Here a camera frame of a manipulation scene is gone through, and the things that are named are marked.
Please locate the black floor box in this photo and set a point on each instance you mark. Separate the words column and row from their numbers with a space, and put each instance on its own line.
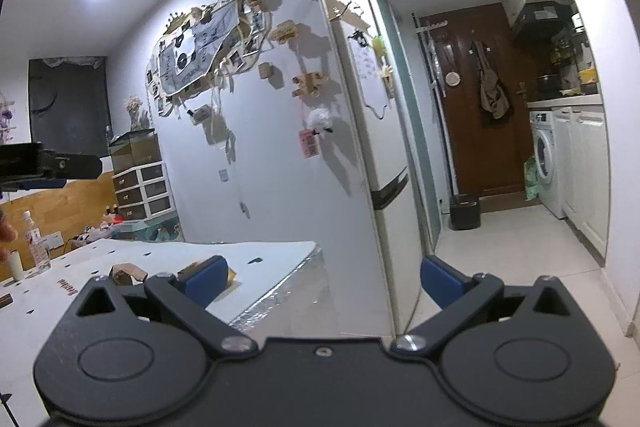
column 465, row 213

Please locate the white plush toy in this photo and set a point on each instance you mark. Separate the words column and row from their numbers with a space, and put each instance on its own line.
column 320, row 121

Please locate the clear plastic water bottle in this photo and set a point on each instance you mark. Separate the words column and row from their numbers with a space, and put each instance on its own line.
column 37, row 247

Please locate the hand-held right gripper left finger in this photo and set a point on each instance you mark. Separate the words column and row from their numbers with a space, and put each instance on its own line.
column 205, row 282

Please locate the brown cardboard piece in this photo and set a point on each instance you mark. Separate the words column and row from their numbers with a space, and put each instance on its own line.
column 127, row 273

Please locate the black wall panel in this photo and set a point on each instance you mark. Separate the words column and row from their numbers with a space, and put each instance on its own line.
column 70, row 107

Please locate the panda wall poster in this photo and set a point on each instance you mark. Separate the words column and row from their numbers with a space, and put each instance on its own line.
column 200, row 52

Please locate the white coat rack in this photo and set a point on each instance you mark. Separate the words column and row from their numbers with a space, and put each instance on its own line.
column 432, row 23

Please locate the person's left hand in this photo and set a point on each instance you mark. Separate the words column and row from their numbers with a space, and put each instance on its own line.
column 7, row 232

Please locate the black range hood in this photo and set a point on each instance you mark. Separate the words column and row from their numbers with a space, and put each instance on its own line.
column 542, row 19

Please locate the white magnetic board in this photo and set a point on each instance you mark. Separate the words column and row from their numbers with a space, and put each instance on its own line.
column 367, row 77

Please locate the pink hanging tag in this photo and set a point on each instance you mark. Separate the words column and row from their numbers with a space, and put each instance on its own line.
column 309, row 143

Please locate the glass tank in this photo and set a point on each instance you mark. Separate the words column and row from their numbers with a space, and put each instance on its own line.
column 135, row 152

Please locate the brown wooden door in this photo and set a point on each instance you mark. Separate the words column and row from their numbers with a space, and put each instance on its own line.
column 470, row 157

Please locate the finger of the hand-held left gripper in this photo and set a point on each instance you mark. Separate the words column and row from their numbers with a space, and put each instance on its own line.
column 35, row 185
column 75, row 166

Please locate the white kitchen cabinets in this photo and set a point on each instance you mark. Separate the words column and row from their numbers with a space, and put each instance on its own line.
column 582, row 177

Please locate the purple flower decoration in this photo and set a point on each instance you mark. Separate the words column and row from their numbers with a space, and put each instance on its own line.
column 6, row 119

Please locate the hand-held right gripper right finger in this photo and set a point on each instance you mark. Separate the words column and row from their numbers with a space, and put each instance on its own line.
column 442, row 282

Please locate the white wall switch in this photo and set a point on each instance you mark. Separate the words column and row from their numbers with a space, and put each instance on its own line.
column 224, row 176

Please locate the dried flower bunch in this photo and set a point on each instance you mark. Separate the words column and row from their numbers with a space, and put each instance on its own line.
column 136, row 109

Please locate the yellow green magnet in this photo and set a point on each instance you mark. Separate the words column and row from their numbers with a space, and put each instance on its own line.
column 379, row 46

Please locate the white drawer unit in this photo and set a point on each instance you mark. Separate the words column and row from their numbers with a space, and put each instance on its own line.
column 145, row 192

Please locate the round white hanging disc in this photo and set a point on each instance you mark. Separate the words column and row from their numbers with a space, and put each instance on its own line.
column 453, row 79

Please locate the white washing machine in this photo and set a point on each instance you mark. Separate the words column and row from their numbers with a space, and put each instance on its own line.
column 547, row 164

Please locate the wooden block ornament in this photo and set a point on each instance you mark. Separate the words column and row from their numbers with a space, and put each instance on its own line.
column 266, row 71

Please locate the hanging brown bag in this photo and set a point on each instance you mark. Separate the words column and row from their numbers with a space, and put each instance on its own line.
column 495, row 94

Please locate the white paper roll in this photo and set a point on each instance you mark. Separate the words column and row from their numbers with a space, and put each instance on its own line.
column 14, row 266

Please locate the green bag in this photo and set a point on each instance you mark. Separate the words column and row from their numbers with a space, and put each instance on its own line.
column 531, row 179

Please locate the white refrigerator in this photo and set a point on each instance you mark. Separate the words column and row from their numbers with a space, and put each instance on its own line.
column 370, row 157

